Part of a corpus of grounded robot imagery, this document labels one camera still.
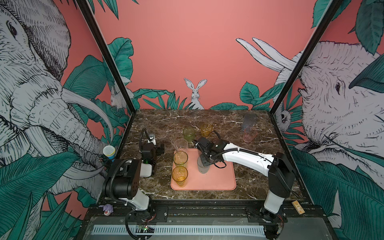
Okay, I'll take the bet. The black frame post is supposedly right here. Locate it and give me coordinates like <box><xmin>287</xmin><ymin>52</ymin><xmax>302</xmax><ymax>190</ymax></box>
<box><xmin>76</xmin><ymin>0</ymin><xmax>136</xmax><ymax>115</ymax></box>
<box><xmin>269</xmin><ymin>0</ymin><xmax>343</xmax><ymax>115</ymax></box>

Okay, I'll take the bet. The green short glass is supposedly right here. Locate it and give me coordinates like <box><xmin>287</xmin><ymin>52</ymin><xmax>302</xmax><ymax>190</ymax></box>
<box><xmin>183</xmin><ymin>127</ymin><xmax>196</xmax><ymax>143</ymax></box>

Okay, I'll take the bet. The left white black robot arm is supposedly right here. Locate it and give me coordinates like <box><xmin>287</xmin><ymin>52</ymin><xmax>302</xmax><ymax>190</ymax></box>
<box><xmin>102</xmin><ymin>142</ymin><xmax>165</xmax><ymax>213</ymax></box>

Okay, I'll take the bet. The light green tall glass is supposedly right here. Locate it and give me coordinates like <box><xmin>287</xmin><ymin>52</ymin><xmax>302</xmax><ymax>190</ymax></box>
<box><xmin>173</xmin><ymin>151</ymin><xmax>189</xmax><ymax>168</ymax></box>

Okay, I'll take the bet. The amber tall glass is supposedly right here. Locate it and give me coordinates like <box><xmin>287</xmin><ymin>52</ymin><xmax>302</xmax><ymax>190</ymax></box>
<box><xmin>172</xmin><ymin>166</ymin><xmax>189</xmax><ymax>187</ymax></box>

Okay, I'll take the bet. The small purple toy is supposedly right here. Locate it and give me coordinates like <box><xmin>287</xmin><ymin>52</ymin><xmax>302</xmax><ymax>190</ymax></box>
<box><xmin>99</xmin><ymin>204</ymin><xmax>114</xmax><ymax>216</ymax></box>

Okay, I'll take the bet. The right black frame post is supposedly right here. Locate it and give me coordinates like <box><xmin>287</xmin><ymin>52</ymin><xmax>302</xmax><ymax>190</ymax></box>
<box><xmin>269</xmin><ymin>0</ymin><xmax>343</xmax><ymax>115</ymax></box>

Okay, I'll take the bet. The yellow short glass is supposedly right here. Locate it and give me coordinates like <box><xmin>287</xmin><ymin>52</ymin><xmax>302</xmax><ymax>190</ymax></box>
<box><xmin>200</xmin><ymin>123</ymin><xmax>214</xmax><ymax>138</ymax></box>

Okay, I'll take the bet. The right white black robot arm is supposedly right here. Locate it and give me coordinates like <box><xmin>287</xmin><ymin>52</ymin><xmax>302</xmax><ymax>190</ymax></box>
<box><xmin>192</xmin><ymin>137</ymin><xmax>296</xmax><ymax>216</ymax></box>

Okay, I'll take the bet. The grey tall glass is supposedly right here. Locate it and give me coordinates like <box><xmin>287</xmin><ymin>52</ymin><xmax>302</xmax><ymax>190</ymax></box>
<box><xmin>242</xmin><ymin>112</ymin><xmax>258</xmax><ymax>131</ymax></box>

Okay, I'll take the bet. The white ventilation grille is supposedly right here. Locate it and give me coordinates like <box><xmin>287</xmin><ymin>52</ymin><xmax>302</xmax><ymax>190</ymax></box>
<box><xmin>91</xmin><ymin>225</ymin><xmax>265</xmax><ymax>237</ymax></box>

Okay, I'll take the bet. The pink glass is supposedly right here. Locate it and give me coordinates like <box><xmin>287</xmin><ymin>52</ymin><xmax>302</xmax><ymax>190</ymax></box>
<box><xmin>243</xmin><ymin>127</ymin><xmax>258</xmax><ymax>143</ymax></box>

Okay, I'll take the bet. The yellow tag label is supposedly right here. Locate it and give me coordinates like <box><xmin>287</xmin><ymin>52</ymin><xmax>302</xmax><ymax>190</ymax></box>
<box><xmin>292</xmin><ymin>201</ymin><xmax>305</xmax><ymax>215</ymax></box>

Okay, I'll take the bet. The blue yellow toy microphone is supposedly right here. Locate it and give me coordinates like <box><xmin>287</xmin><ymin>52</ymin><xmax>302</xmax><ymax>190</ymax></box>
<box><xmin>103</xmin><ymin>145</ymin><xmax>116</xmax><ymax>161</ymax></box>

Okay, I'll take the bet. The left black frame post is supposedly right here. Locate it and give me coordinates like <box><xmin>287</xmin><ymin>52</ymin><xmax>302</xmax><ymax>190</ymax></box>
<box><xmin>76</xmin><ymin>0</ymin><xmax>136</xmax><ymax>115</ymax></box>

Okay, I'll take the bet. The teal wine glass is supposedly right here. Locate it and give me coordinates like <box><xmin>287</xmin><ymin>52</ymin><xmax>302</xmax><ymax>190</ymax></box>
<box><xmin>197</xmin><ymin>150</ymin><xmax>210</xmax><ymax>174</ymax></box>

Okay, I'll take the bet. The pink square tray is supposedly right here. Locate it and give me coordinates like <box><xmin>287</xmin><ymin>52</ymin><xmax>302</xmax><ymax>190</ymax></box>
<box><xmin>171</xmin><ymin>149</ymin><xmax>236</xmax><ymax>191</ymax></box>

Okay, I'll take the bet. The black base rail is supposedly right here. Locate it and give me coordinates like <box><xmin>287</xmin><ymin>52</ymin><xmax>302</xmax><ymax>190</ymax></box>
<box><xmin>82</xmin><ymin>200</ymin><xmax>329</xmax><ymax>228</ymax></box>

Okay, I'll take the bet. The clear glass tumbler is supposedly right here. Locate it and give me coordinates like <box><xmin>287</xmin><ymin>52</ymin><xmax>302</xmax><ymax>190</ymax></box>
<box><xmin>174</xmin><ymin>139</ymin><xmax>189</xmax><ymax>153</ymax></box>

